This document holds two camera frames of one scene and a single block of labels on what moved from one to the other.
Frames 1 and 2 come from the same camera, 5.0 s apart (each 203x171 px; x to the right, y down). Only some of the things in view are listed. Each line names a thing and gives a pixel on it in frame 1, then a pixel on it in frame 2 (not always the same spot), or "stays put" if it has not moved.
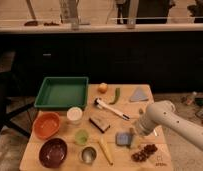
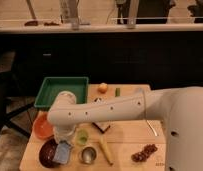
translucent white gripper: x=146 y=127 → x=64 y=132
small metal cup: x=88 y=154 stays put
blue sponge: x=123 y=138 → x=61 y=153
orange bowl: x=46 y=124 stays put
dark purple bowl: x=53 y=152 stays put
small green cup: x=81 y=136 stays put
